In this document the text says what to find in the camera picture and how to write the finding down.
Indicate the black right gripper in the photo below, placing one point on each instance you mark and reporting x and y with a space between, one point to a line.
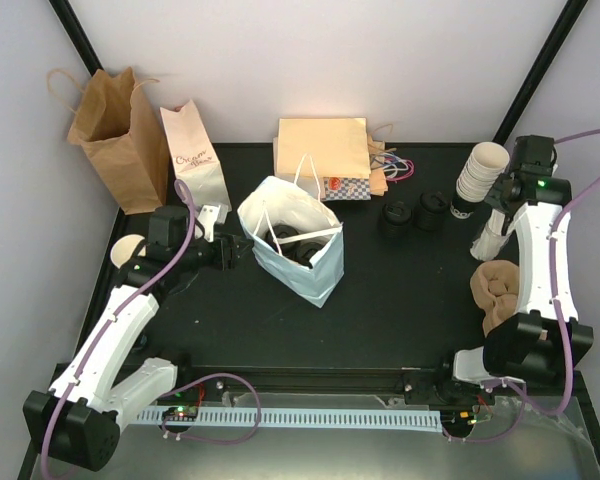
495 194

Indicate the black right frame post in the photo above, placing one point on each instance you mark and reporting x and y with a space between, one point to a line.
556 38

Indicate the single black cup lid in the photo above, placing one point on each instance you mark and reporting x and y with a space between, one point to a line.
306 251

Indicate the bundle of white straws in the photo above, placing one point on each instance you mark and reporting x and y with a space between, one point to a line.
492 238

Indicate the black frame post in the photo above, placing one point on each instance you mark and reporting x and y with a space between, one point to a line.
77 35
556 38

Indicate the small lit circuit board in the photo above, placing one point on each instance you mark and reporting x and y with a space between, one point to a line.
180 413

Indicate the light blue paper bag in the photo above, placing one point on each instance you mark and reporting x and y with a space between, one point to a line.
297 239

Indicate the paper cup near left arm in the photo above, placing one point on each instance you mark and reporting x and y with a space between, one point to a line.
123 249

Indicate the light blue slotted cable duct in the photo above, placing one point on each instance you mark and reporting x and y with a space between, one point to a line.
301 418

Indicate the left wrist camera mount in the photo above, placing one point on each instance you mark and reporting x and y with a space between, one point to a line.
209 217

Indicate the flat bags with coloured handles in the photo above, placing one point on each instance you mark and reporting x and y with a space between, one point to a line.
386 166

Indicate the pink cream paper bag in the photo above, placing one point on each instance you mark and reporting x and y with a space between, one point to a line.
194 158

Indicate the brown kraft paper bag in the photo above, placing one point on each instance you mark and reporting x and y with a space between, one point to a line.
117 128

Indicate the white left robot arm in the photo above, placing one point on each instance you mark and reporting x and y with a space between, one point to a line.
80 419

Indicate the black left frame post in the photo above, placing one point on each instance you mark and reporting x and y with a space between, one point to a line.
77 35

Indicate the right stack black lids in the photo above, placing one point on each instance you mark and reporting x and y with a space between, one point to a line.
430 211

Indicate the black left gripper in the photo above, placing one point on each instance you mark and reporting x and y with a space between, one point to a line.
226 248

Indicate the flat tan paper bag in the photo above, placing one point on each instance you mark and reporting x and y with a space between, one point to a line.
331 147

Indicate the stack of white paper cups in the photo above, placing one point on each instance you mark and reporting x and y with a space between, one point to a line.
485 163

